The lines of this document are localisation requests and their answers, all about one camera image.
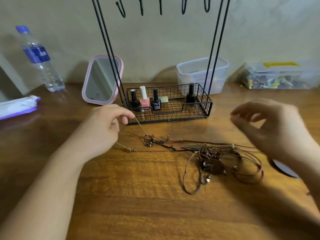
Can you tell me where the person's left forearm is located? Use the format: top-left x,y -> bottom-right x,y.
0,143 -> 85,240

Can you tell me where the person's right hand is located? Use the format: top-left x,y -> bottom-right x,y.
230,98 -> 319,169

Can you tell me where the pink nail polish bottle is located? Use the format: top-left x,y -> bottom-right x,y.
139,86 -> 150,108

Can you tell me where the tangle of cord necklaces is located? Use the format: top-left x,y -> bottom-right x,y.
181,140 -> 264,195

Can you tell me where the white purple wet wipes pack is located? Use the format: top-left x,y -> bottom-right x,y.
0,95 -> 41,121

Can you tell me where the person's left hand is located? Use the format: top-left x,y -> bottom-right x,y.
67,103 -> 136,165

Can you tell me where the black wire jewelry stand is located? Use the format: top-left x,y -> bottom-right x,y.
90,0 -> 232,126

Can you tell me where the grey disc pendant necklace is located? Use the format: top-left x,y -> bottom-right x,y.
267,158 -> 300,179

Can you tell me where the clear plastic food container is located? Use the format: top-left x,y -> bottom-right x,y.
177,76 -> 227,95
176,57 -> 230,80

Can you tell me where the pink framed mirror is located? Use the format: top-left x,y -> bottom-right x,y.
82,54 -> 124,106

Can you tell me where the brown oval pendant chain necklace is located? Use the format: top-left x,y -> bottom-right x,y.
115,117 -> 185,153

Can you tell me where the black labelled nail polish bottle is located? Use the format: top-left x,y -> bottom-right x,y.
151,88 -> 162,111

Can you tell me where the clear storage box yellow handle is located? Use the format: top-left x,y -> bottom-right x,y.
241,62 -> 320,90

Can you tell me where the clear water bottle blue cap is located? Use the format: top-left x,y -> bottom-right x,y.
15,25 -> 65,92

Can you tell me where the white shelf unit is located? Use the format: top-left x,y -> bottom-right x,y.
0,51 -> 30,103

